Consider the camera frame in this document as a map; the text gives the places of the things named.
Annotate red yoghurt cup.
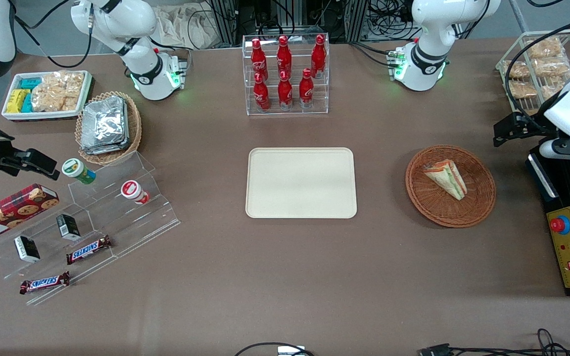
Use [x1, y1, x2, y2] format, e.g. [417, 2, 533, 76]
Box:
[120, 180, 150, 205]

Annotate aluminium frame post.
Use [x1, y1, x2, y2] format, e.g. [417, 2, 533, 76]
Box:
[344, 0, 368, 43]
[210, 0, 239, 48]

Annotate red tartan cookie box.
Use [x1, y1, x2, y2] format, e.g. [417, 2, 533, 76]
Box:
[0, 183, 60, 244]

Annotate tangled black background cables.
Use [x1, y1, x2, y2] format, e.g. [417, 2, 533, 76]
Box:
[367, 0, 420, 41]

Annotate round brown wicker basket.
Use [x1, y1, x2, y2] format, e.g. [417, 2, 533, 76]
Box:
[405, 144, 496, 228]

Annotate clear acrylic bottle rack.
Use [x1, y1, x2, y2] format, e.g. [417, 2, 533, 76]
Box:
[242, 34, 330, 116]

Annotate small black box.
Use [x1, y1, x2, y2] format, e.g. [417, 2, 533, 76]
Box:
[14, 235, 41, 263]
[56, 214, 81, 241]

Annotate beige plastic tray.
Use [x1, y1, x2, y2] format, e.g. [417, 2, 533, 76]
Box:
[245, 147, 358, 219]

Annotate brown snickers bar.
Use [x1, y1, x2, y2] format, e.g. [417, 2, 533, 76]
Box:
[66, 235, 113, 265]
[19, 271, 71, 295]

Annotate triangle sandwich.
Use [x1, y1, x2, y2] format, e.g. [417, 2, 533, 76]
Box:
[423, 159, 467, 201]

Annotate black looped table cable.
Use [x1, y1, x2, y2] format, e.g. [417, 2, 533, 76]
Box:
[235, 342, 315, 356]

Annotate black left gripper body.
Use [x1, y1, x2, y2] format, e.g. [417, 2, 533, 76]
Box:
[522, 115, 559, 142]

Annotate yellow snack packet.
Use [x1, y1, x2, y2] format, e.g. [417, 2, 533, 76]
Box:
[6, 89, 31, 114]

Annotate clear bag of fried snack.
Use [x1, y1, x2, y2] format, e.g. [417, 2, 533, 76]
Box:
[508, 81, 538, 99]
[526, 38, 566, 60]
[507, 60, 531, 80]
[532, 57, 570, 78]
[541, 75, 570, 99]

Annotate grey metal pole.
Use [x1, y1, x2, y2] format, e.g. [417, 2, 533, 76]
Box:
[510, 0, 531, 33]

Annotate green yoghurt cup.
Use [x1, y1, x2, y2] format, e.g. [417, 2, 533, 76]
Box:
[62, 158, 96, 185]

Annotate oval light wicker basket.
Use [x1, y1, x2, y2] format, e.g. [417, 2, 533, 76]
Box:
[75, 91, 143, 166]

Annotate silver foil pack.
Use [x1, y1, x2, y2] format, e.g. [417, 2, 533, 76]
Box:
[80, 133, 131, 156]
[82, 96, 129, 148]

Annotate white rectangular snack tray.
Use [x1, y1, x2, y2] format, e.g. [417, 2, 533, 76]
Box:
[1, 71, 93, 122]

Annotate white wire rack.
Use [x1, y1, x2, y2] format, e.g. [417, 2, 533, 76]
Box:
[496, 30, 570, 117]

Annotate clear acrylic stepped display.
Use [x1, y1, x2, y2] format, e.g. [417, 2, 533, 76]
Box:
[0, 151, 182, 307]

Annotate beige crumpled cloth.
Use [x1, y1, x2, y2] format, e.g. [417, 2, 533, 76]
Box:
[154, 4, 217, 50]

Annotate clear bag of crackers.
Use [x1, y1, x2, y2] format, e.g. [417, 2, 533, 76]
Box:
[31, 71, 86, 113]

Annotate black plug with cable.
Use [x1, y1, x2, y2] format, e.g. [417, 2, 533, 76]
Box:
[419, 328, 570, 356]

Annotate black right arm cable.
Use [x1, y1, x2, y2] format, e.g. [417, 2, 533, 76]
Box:
[14, 0, 94, 69]

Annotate red cola bottle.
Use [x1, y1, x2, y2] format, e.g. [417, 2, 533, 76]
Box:
[253, 73, 271, 112]
[278, 71, 293, 110]
[311, 35, 327, 79]
[250, 38, 269, 80]
[299, 68, 315, 108]
[277, 36, 292, 77]

